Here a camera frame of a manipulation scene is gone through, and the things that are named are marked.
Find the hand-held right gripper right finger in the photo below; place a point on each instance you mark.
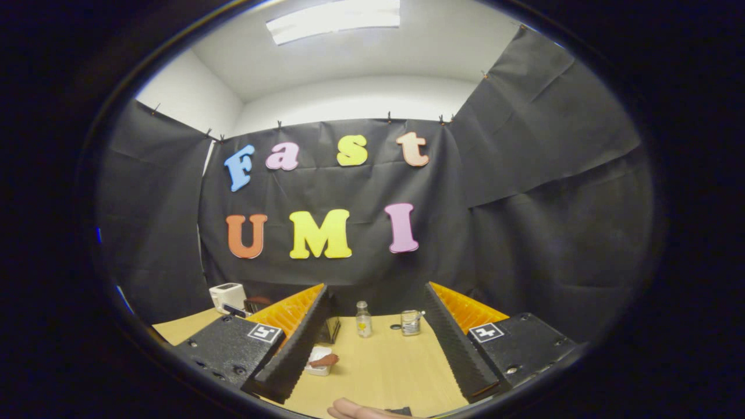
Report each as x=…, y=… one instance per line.
x=457, y=343

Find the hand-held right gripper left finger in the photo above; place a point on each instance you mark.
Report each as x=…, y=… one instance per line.
x=300, y=346

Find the black electric oven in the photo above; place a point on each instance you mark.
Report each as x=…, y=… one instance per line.
x=329, y=330

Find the white ridged tray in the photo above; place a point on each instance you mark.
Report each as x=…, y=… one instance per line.
x=317, y=350

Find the clear glass cup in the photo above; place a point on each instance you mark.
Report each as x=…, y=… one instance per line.
x=410, y=325

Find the clear glass bottle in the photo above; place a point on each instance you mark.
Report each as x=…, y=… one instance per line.
x=364, y=325

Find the white toaster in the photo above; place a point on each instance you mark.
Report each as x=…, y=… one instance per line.
x=227, y=294

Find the black backdrop cloth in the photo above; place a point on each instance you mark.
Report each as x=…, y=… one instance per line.
x=524, y=174

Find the row of small cloth clips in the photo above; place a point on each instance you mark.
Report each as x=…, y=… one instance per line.
x=279, y=124

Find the large ceiling light panel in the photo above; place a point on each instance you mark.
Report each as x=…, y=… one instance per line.
x=334, y=20

